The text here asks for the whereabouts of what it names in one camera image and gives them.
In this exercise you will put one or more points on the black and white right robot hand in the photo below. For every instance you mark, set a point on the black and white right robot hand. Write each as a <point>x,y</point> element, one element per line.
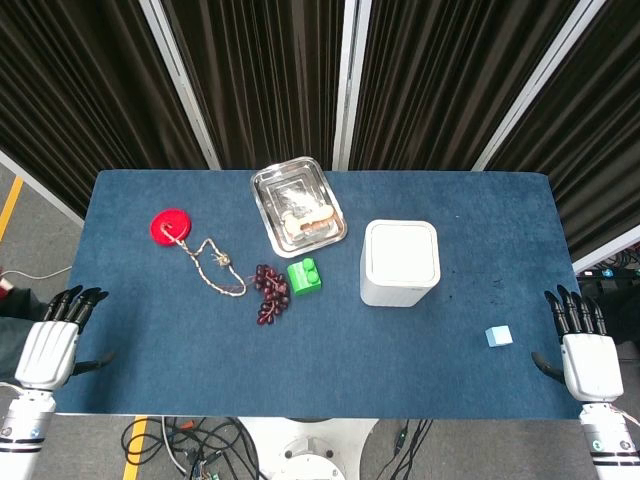
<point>592,365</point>

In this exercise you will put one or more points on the red round disc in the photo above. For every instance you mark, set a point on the red round disc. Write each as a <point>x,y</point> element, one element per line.
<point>170,226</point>

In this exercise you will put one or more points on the dark teal fabric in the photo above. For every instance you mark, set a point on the dark teal fabric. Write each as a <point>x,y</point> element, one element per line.
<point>15,330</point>

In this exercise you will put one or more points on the black pleated curtain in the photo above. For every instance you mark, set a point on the black pleated curtain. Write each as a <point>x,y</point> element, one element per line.
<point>265,75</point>
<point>440,75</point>
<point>595,150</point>
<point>85,85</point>

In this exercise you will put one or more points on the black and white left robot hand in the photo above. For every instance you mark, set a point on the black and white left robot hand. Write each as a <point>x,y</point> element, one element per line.
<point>47,350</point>

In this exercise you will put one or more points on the shiny metal tray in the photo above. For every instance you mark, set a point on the shiny metal tray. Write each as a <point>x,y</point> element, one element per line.
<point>287,195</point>

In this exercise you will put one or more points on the white lidded bin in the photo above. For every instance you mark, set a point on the white lidded bin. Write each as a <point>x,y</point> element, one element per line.
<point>400,260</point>

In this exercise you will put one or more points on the green toy building block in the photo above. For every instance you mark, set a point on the green toy building block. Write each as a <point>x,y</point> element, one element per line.
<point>302,282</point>

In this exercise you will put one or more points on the yellow floor tape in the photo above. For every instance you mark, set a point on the yellow floor tape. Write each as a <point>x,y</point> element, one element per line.
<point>11,205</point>
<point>135,450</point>

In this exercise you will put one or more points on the cream bone-shaped toy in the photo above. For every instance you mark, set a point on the cream bone-shaped toy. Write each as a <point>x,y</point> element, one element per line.
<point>295,222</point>

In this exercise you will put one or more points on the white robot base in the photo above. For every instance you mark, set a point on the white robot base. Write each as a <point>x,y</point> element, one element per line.
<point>305,447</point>

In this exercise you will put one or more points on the white aluminium frame rail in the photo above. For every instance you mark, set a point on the white aluminium frame rail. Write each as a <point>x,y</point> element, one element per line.
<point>40,187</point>
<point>607,255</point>

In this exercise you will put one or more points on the black chair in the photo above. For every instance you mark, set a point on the black chair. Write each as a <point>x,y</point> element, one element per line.
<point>620,305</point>

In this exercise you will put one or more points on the dark red grape bunch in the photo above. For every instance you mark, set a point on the dark red grape bunch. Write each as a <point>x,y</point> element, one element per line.
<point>272,292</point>

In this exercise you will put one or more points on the white aluminium frame post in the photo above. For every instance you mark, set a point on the white aluminium frame post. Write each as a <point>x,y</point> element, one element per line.
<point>185,90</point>
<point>350,85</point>
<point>535,90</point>

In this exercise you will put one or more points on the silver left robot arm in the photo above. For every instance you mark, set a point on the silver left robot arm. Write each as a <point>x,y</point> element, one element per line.
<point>22,430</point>

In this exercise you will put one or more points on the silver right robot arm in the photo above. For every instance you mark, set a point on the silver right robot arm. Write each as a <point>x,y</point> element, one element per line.
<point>607,437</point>

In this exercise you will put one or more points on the black power strip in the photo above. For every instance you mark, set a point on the black power strip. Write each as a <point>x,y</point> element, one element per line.
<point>607,273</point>

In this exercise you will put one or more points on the small light blue cube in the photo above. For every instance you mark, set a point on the small light blue cube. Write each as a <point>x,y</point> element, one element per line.
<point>498,336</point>

